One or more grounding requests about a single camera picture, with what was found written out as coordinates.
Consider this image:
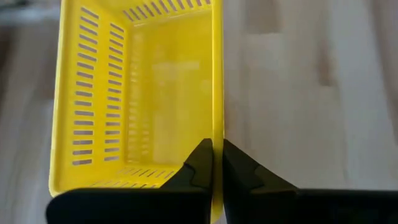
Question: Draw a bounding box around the yellow plastic basket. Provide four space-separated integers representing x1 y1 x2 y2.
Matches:
48 0 225 224

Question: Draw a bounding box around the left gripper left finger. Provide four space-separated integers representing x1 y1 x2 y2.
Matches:
45 138 215 224

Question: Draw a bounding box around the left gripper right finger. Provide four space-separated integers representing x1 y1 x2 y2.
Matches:
221 138 398 224

